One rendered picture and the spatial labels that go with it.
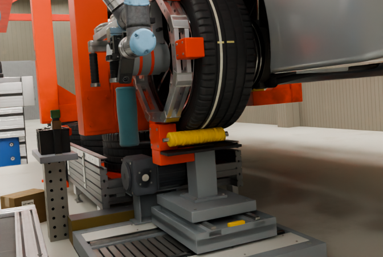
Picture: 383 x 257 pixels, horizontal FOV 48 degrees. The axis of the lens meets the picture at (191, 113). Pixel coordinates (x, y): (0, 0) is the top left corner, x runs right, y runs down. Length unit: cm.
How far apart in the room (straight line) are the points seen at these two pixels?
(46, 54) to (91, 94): 198
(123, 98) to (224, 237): 72
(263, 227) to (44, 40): 288
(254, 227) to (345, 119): 541
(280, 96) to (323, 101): 245
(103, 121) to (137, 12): 96
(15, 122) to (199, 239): 78
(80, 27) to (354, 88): 525
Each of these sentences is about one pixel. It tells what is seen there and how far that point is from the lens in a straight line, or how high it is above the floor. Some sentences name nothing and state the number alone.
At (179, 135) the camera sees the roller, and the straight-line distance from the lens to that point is 174.
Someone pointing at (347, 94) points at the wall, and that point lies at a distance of 701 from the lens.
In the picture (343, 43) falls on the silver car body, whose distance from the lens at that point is 132.
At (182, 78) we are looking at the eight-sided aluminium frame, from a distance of 161.
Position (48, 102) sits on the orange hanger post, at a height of 71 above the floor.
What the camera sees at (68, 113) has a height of 60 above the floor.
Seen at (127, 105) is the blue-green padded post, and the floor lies 66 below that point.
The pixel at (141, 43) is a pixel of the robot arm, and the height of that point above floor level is 85.
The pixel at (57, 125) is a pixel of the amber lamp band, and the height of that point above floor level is 59.
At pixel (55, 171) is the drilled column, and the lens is 230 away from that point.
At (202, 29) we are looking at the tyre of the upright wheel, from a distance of 162.
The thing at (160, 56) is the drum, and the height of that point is 85.
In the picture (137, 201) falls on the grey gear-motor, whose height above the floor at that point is 19.
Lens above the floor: 68
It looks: 2 degrees down
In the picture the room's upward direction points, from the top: 4 degrees counter-clockwise
